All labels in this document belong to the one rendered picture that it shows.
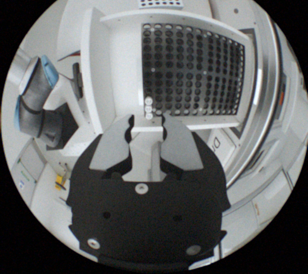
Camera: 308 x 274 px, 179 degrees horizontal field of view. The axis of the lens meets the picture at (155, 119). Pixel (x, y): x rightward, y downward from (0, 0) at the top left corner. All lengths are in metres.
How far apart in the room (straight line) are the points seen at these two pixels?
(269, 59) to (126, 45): 0.31
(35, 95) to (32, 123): 0.10
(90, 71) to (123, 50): 0.10
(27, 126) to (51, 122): 0.11
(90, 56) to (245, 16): 0.35
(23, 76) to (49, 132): 0.23
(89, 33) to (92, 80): 0.08
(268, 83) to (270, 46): 0.08
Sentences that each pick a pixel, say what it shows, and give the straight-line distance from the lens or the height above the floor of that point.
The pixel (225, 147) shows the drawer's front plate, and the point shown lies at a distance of 0.34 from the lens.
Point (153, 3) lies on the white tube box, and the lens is 0.35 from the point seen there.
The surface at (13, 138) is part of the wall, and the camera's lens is 3.30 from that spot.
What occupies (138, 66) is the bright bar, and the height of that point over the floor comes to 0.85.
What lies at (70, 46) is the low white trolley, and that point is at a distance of 0.45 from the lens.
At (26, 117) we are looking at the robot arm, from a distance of 0.39.
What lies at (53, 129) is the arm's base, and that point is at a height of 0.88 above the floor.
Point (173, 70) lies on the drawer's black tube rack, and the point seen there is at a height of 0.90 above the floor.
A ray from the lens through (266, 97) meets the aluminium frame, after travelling 0.26.
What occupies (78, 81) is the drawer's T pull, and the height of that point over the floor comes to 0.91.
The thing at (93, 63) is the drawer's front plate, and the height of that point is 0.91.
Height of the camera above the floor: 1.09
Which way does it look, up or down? 60 degrees down
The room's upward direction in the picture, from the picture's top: 176 degrees clockwise
